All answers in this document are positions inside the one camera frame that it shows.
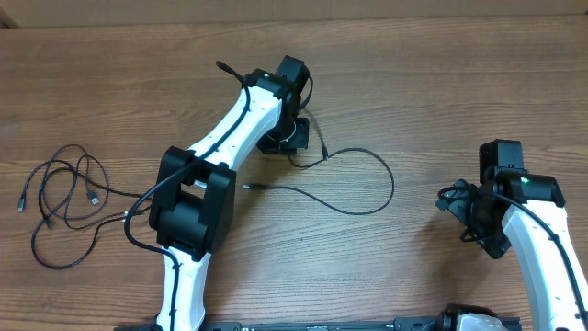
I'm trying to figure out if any black USB cable bundle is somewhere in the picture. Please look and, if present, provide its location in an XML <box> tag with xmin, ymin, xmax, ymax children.
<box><xmin>242</xmin><ymin>108</ymin><xmax>396</xmax><ymax>216</ymax></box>

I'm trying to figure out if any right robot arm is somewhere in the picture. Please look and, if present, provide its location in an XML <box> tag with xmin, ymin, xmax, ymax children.
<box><xmin>435</xmin><ymin>140</ymin><xmax>587</xmax><ymax>330</ymax></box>

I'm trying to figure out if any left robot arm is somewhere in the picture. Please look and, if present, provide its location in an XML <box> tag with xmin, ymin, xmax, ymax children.
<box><xmin>149</xmin><ymin>56</ymin><xmax>311</xmax><ymax>330</ymax></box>

